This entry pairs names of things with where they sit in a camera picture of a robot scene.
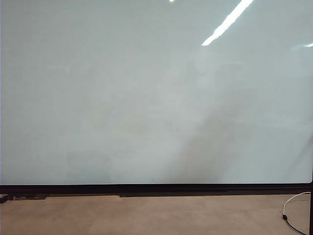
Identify white whiteboard with black frame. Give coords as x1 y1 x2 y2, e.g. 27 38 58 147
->
0 0 313 198

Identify white cable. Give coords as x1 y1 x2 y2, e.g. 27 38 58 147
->
282 191 312 216

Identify black cable with plug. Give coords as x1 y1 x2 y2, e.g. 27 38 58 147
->
282 213 310 235

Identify black whiteboard stand post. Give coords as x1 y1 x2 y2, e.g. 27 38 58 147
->
309 175 313 235

